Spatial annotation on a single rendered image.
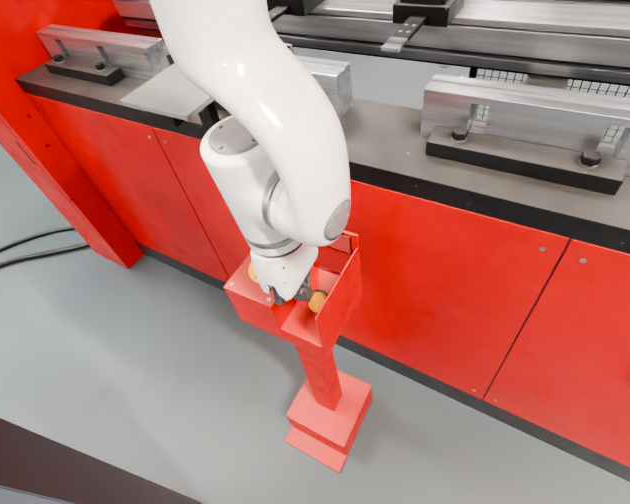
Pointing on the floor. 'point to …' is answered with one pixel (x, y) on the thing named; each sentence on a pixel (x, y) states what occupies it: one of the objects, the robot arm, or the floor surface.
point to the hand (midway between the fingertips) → (301, 290)
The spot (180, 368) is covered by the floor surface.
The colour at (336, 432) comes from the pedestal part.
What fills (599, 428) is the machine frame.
